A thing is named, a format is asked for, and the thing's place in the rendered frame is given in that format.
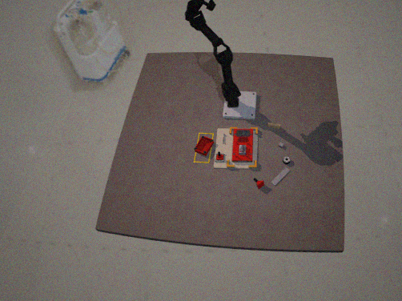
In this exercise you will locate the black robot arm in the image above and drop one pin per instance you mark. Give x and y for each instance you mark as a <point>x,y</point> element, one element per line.
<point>224,59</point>

